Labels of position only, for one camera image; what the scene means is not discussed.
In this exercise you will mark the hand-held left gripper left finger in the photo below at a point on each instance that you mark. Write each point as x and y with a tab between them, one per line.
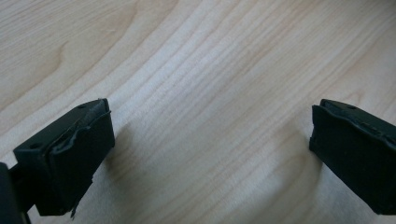
71	161

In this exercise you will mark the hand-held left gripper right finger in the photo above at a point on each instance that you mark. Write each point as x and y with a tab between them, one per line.
358	155

